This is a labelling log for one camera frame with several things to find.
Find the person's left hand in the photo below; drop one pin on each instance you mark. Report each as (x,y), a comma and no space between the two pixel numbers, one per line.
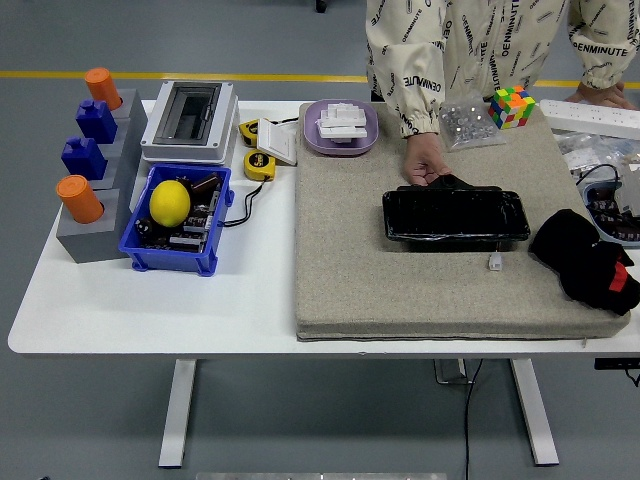
(602,94)

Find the person's right hand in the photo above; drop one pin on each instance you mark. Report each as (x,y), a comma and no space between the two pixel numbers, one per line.
(422,155)

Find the black glossy panel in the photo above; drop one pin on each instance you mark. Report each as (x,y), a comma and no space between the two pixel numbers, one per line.
(450,215)

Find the black rag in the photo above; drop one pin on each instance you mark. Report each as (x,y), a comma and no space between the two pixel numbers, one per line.
(575,250)

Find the person's left forearm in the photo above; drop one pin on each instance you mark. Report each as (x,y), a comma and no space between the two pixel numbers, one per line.
(605,45)

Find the person's right forearm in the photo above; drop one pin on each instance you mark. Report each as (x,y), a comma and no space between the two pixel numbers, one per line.
(407,85)

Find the white power strip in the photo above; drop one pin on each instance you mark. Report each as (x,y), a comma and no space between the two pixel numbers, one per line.
(590,116)

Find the clear bag of metal nuts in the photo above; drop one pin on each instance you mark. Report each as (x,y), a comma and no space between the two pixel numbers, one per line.
(470,127)

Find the clear bags of small parts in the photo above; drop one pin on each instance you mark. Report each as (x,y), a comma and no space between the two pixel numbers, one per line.
(585,150)

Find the stack of white switches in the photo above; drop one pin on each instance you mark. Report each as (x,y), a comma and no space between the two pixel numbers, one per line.
(342,122)

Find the colourful puzzle cube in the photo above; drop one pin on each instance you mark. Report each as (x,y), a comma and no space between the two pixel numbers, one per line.
(511,107)

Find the purple tray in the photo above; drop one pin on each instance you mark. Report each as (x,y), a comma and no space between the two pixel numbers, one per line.
(312,137)

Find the person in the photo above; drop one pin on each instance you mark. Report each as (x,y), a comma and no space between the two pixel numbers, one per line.
(500,40)

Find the blue bowl of electronic parts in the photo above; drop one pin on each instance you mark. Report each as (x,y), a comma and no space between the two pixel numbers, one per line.
(607,210)

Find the small white connector plug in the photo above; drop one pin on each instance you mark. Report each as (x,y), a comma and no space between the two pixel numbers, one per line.
(494,261)

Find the grey-brown mat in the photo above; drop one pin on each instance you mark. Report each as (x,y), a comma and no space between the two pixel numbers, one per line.
(375,280)

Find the yellow tape measure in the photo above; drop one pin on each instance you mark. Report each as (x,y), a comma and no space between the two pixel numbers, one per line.
(259,165)
(248,131)

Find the black chair caster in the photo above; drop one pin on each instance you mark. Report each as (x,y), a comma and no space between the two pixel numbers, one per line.
(321,5)

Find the brown cylindrical capacitor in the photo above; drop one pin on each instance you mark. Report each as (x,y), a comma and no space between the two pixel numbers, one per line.
(206,182)

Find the dark circuit board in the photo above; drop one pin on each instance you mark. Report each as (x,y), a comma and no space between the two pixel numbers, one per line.
(195,225)

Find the yellow lemon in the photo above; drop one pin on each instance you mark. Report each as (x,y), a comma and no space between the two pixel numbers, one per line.
(170,204)

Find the black table control box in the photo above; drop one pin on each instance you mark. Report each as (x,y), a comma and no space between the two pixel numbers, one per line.
(617,364)

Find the blue plastic bin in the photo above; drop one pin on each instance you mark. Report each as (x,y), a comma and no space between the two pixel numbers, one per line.
(170,260)

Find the white table leg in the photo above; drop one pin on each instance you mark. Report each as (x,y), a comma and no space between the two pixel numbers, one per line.
(536,415)
(176,415)

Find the black round capacitor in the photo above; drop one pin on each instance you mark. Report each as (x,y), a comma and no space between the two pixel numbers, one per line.
(145,226)

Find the grey stepped block holder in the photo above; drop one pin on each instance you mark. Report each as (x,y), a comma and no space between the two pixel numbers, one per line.
(127,150)

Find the orange cylinder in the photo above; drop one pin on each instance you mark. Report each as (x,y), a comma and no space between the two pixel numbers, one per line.
(102,89)
(79,199)

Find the blue notched block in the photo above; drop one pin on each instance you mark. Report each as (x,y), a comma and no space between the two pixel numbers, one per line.
(96,122)
(84,159)

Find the white wall switch plate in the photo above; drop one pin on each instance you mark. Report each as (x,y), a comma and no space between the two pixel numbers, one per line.
(277,142)

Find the grey electrical enclosure box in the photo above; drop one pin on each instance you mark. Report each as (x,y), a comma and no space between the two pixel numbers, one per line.
(220,120)

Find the metal bracket under table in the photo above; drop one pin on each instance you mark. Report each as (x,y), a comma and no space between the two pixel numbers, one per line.
(452,381)

